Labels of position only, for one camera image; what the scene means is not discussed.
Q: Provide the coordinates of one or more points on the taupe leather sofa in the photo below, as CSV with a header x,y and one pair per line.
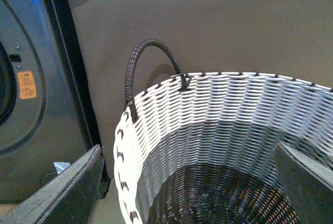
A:
x,y
288,37

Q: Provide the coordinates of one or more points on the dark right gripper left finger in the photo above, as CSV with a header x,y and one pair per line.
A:
x,y
68,198

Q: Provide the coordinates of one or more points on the white woven laundry basket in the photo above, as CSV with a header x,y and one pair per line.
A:
x,y
199,147

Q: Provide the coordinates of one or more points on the orange warning sticker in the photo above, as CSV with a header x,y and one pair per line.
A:
x,y
27,85

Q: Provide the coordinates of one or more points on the grey front-load washing machine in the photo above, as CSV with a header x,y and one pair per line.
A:
x,y
59,124

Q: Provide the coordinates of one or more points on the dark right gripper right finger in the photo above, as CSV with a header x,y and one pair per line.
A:
x,y
307,184

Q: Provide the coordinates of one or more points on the white paper scrap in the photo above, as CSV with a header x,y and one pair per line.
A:
x,y
61,166

